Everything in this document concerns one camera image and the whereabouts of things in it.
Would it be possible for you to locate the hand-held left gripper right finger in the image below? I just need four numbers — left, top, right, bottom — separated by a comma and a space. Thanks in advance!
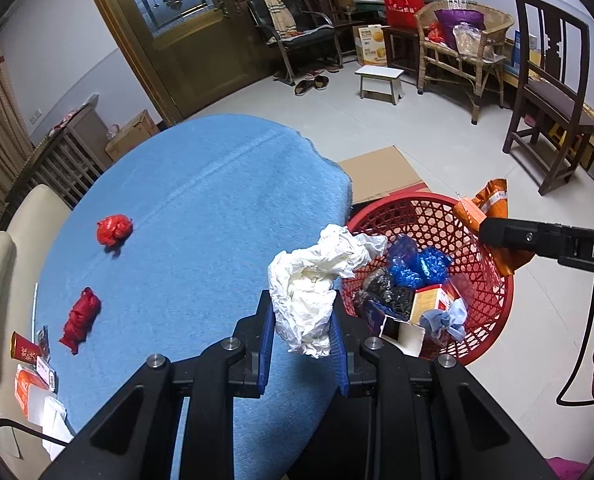
328, 302, 558, 480

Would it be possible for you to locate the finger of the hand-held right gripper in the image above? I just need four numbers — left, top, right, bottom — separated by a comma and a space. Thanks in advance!
478, 217, 578, 262

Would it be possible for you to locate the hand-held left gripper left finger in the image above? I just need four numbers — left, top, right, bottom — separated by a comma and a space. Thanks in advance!
42, 289, 276, 480

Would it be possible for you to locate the orange wrapper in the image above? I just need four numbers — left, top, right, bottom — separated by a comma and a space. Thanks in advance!
452, 178, 535, 276

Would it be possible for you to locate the yellow orange carton box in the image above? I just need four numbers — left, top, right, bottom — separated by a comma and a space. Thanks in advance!
408, 283, 460, 326

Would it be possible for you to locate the white blue bag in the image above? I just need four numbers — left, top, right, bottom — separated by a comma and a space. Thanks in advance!
419, 297, 469, 346

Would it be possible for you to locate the red plastic basket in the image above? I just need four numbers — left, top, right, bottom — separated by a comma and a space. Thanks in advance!
339, 191, 515, 367

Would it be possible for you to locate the small white box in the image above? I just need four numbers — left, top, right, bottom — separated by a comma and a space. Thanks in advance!
379, 314, 425, 358

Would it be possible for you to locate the black crumpled wrapper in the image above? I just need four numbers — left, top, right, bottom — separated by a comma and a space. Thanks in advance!
377, 285, 418, 319
354, 267, 393, 307

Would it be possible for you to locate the bright blue crumpled wrapper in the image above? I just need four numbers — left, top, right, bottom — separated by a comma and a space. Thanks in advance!
393, 247, 453, 291

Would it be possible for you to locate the dark blue crumpled wrapper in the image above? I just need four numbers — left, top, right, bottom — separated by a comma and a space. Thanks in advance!
388, 234, 419, 273

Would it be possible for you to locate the dark wooden dining chair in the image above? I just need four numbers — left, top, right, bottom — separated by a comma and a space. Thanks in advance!
502, 0, 594, 196

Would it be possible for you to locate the flat cardboard sheet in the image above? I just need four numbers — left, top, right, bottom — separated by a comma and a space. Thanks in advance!
337, 145, 428, 206

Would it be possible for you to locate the blue tablecloth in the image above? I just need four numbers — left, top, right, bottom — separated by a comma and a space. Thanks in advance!
34, 114, 354, 480

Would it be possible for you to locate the blue box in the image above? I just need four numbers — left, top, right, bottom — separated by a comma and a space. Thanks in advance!
512, 30, 541, 69

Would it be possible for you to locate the red crumpled bag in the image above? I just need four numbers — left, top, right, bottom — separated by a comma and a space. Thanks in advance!
59, 287, 102, 356

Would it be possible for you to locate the red crumpled wrapper ball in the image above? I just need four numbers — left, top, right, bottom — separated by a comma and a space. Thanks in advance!
96, 214, 134, 253

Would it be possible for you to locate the clear plastic bag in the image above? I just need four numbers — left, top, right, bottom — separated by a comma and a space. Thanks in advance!
452, 22, 496, 61

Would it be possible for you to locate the small white stool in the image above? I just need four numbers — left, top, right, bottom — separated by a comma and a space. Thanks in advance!
354, 65, 405, 106

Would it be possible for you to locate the pink cloth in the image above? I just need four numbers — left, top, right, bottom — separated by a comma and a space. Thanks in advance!
547, 455, 591, 480

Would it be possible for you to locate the wicker chair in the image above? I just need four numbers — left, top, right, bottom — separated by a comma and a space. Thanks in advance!
414, 1, 516, 125

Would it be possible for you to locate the white card packet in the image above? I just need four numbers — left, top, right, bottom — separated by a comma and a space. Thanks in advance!
36, 355, 58, 394

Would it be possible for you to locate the purple cushion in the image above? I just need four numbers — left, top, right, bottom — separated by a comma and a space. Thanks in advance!
434, 8, 485, 37

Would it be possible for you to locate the yellow fruit print box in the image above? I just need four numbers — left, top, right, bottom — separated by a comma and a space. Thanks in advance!
352, 24, 389, 67

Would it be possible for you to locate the orange packet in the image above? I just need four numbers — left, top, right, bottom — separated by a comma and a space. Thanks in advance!
14, 364, 50, 418

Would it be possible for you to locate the red gift bag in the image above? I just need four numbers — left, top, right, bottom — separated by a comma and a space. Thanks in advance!
383, 0, 425, 28

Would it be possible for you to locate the brown cardboard box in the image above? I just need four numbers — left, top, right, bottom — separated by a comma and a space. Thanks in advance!
104, 110, 161, 161

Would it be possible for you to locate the beige sofa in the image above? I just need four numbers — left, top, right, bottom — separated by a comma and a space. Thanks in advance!
0, 184, 72, 461

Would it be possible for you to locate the slatted radiator cover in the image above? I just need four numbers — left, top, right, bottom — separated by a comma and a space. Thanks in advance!
7, 92, 112, 211

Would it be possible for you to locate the black metal armchair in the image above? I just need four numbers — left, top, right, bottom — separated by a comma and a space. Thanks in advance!
247, 0, 345, 86

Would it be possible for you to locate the wooden double door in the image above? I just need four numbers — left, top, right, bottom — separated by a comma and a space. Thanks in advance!
77, 0, 328, 126

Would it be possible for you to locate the dark wooden armchair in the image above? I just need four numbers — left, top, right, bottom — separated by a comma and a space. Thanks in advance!
299, 0, 358, 53

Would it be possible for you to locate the plaid scarf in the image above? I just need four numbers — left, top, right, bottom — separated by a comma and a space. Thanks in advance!
261, 0, 298, 36

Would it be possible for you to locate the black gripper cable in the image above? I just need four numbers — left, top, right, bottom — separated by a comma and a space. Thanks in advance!
556, 275, 594, 409
0, 417, 72, 447

